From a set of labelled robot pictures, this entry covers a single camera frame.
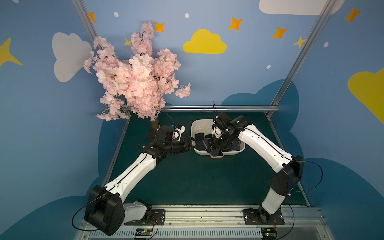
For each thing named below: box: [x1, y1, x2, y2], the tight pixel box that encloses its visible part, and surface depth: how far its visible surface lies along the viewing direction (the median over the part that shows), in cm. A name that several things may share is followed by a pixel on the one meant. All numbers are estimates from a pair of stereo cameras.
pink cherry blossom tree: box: [83, 21, 192, 132], surface depth 67 cm
